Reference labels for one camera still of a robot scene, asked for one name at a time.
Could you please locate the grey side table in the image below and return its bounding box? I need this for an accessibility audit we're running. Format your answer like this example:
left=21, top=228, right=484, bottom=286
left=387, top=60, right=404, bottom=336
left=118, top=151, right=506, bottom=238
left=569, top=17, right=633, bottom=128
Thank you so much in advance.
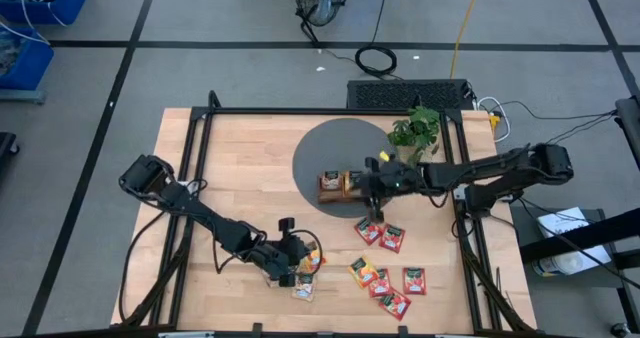
left=509, top=206, right=640, bottom=289

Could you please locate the black metal stand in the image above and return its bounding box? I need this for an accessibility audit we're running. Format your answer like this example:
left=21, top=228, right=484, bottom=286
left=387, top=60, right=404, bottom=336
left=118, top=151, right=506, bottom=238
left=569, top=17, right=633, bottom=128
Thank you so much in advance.
left=518, top=208, right=640, bottom=338

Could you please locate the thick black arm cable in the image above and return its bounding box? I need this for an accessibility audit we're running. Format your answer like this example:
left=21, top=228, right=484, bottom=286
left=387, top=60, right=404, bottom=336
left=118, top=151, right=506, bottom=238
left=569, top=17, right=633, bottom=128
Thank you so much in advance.
left=117, top=210, right=171, bottom=325

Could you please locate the green potted plant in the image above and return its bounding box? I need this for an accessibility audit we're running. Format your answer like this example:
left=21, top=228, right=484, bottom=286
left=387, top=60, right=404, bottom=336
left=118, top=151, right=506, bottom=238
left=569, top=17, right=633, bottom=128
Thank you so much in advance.
left=386, top=105, right=442, bottom=168

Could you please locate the black perforated computer case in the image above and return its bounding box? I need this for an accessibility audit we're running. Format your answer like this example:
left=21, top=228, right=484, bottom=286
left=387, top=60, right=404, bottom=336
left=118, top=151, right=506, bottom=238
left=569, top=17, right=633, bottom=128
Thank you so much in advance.
left=345, top=78, right=476, bottom=112

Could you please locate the black aluminium table frame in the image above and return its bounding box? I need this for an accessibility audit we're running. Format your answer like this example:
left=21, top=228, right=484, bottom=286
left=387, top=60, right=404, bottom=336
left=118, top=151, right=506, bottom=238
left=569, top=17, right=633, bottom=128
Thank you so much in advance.
left=112, top=90, right=539, bottom=338

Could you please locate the grey round mat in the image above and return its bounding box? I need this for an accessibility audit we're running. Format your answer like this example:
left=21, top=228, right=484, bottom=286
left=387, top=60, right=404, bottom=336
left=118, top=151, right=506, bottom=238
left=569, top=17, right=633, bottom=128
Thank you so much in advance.
left=291, top=117, right=402, bottom=220

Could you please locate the white paper stack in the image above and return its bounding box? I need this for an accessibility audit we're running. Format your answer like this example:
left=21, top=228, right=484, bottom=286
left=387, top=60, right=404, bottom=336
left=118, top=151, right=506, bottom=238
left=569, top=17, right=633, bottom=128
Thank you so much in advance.
left=530, top=206, right=614, bottom=278

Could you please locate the black coiled cable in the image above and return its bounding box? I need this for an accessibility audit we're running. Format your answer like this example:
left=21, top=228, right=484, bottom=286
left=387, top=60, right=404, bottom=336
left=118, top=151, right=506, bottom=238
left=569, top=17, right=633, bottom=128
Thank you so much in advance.
left=353, top=0, right=399, bottom=79

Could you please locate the black floor fan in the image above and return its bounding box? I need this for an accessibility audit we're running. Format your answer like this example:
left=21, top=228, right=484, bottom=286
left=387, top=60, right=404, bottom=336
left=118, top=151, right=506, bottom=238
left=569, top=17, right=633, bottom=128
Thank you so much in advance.
left=291, top=0, right=349, bottom=48

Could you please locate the white looped cable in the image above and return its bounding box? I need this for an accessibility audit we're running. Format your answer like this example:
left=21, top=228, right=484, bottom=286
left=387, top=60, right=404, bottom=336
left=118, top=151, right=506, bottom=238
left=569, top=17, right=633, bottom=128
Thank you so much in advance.
left=476, top=95, right=512, bottom=144

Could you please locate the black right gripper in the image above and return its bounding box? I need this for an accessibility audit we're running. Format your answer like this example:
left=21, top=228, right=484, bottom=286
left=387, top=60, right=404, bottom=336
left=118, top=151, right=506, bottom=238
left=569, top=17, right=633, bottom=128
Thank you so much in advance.
left=363, top=156, right=426, bottom=225

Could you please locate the grey dolly platform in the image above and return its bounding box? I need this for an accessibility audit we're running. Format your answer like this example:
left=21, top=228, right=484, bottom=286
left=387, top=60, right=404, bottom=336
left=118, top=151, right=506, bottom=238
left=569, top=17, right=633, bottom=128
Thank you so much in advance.
left=0, top=88, right=47, bottom=105

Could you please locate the blue plastic bin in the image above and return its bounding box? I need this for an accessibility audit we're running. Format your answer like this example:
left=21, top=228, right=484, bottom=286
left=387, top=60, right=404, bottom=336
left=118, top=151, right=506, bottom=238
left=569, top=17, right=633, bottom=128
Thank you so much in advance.
left=0, top=26, right=55, bottom=92
left=0, top=0, right=90, bottom=26

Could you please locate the wooden three-compartment tray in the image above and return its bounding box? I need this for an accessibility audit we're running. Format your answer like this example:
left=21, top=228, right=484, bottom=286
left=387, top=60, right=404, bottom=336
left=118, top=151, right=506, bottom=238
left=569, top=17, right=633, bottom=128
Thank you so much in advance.
left=316, top=170, right=381, bottom=205

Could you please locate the long yellow cable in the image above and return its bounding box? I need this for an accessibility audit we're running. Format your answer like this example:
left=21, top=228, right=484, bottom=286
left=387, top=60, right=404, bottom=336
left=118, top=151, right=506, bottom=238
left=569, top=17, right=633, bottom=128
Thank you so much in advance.
left=448, top=0, right=485, bottom=80

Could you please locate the strawberry tea packet red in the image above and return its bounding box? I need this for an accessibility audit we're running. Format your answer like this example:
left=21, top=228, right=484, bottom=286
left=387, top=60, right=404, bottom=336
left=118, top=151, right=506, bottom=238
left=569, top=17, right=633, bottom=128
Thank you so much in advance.
left=378, top=290, right=413, bottom=322
left=353, top=216, right=384, bottom=247
left=378, top=224, right=407, bottom=255
left=368, top=268, right=393, bottom=299
left=402, top=266, right=428, bottom=296

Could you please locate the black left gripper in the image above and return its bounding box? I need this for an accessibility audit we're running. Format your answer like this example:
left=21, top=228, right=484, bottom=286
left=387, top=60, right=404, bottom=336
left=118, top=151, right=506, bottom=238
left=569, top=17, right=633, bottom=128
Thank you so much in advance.
left=257, top=217, right=314, bottom=288

